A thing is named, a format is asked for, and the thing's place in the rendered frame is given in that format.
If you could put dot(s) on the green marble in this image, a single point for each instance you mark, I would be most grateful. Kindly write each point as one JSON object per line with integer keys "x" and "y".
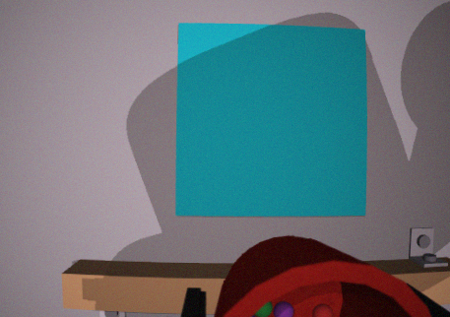
{"x": 266, "y": 310}

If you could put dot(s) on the red cup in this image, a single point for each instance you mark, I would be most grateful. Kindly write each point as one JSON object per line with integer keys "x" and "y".
{"x": 302, "y": 271}

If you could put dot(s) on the purple marble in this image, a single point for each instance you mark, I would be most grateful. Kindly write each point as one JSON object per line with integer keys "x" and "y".
{"x": 283, "y": 309}

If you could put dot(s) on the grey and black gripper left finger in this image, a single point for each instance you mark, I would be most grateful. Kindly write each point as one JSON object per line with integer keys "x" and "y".
{"x": 194, "y": 303}

